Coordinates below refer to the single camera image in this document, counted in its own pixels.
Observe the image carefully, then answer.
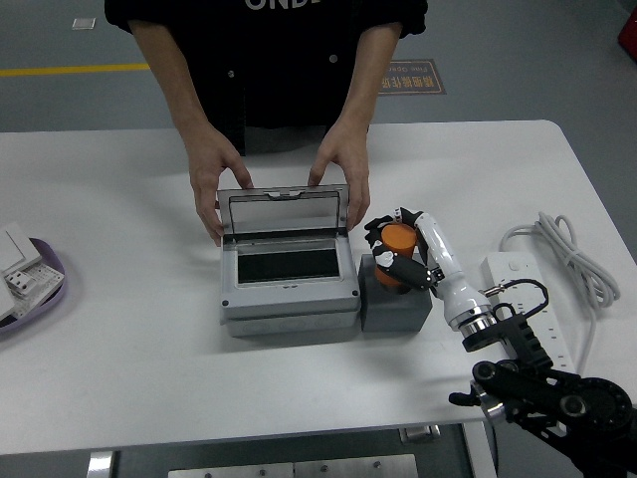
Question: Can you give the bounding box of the person's left hand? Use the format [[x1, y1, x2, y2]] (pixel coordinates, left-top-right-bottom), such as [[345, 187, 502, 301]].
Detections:
[[307, 121, 372, 233]]

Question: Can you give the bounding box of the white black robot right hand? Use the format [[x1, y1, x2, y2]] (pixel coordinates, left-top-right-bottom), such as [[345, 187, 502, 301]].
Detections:
[[364, 206, 497, 332]]

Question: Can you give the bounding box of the person's right hand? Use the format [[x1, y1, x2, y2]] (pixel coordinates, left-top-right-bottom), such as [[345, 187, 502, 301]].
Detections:
[[183, 123, 255, 248]]

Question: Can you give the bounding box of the orange cylinder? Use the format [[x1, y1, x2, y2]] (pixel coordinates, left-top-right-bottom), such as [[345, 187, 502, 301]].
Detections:
[[372, 223, 418, 288]]

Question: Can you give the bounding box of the grey enclosure box clear lid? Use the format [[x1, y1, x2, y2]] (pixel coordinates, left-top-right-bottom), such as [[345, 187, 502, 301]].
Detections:
[[216, 183, 362, 340]]

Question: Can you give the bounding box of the grey cube with round hole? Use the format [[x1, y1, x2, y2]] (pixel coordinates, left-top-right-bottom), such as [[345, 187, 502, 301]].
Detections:
[[357, 252, 433, 334]]

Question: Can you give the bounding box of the white power strip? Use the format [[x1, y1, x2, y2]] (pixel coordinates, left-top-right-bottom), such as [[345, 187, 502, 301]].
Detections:
[[480, 251, 573, 364]]

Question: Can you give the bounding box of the person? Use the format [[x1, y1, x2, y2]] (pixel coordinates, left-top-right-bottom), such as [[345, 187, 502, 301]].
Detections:
[[104, 0, 429, 155]]

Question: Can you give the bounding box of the white table leg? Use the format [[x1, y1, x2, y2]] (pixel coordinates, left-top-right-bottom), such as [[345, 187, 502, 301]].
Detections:
[[85, 449, 120, 478], [460, 420, 499, 478]]

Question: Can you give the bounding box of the purple tray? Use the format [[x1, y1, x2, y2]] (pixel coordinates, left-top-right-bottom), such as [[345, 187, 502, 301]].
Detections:
[[0, 236, 69, 336]]

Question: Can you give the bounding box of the white perforated socket panel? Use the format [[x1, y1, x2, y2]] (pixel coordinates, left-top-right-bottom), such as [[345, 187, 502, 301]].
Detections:
[[2, 261, 67, 320]]

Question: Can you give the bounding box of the red object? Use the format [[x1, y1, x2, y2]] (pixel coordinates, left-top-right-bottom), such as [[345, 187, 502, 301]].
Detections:
[[616, 9, 637, 54]]

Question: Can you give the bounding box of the white power cord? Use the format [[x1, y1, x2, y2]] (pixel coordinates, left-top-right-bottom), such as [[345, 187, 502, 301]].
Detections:
[[499, 211, 621, 374]]

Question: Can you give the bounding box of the silver table bracket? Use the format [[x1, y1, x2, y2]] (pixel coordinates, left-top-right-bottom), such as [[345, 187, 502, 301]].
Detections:
[[400, 423, 442, 443]]

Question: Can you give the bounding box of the white switch plate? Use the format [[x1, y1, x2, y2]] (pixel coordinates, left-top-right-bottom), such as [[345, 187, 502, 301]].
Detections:
[[0, 222, 42, 274]]

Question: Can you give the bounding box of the small white switch module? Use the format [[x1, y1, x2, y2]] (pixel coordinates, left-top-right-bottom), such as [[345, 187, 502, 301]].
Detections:
[[3, 271, 37, 299]]

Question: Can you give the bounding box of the grey metal base plate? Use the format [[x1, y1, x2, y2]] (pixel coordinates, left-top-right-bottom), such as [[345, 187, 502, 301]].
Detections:
[[167, 453, 419, 478]]

